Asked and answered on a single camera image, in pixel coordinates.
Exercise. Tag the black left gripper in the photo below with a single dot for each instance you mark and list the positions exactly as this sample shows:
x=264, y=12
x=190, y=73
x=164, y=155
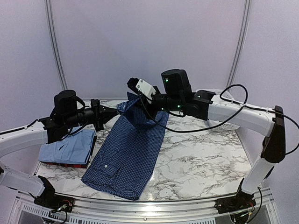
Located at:
x=98, y=111

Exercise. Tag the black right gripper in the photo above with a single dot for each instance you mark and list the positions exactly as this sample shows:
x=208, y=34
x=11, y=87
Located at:
x=151, y=113

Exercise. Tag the blue checkered long sleeve shirt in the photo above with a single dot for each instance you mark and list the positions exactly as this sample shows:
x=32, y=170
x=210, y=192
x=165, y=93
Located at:
x=126, y=160

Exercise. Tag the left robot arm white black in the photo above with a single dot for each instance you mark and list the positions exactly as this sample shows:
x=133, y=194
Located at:
x=17, y=139

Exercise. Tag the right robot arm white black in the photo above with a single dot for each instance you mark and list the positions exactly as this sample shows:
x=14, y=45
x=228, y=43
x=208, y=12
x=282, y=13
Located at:
x=208, y=105

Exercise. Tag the folded light blue shirt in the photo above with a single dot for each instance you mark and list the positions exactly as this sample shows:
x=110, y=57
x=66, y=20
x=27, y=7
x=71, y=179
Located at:
x=74, y=150

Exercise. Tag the folded red black plaid shirt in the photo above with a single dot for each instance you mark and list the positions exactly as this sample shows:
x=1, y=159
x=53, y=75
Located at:
x=76, y=165

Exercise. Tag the white plastic mesh basket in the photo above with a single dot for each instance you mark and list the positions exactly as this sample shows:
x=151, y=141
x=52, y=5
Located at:
x=212, y=123

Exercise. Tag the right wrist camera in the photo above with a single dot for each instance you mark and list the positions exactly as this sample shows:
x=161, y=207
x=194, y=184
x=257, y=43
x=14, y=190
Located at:
x=143, y=87

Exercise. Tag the left aluminium corner post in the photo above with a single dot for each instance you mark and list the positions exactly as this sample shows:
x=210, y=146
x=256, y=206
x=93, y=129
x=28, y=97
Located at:
x=54, y=44

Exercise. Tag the aluminium corner post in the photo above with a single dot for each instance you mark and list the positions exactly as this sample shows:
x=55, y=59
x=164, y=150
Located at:
x=54, y=44
x=240, y=42

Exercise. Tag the right aluminium corner post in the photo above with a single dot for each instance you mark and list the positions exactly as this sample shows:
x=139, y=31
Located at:
x=240, y=42

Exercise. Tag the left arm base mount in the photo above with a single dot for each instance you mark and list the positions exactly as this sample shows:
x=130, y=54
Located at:
x=55, y=202

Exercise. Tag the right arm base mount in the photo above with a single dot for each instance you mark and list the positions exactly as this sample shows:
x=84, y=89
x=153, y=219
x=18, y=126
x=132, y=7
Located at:
x=234, y=203

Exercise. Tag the aluminium front frame rail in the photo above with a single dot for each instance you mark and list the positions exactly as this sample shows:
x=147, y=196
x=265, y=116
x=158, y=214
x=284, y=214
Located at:
x=102, y=211

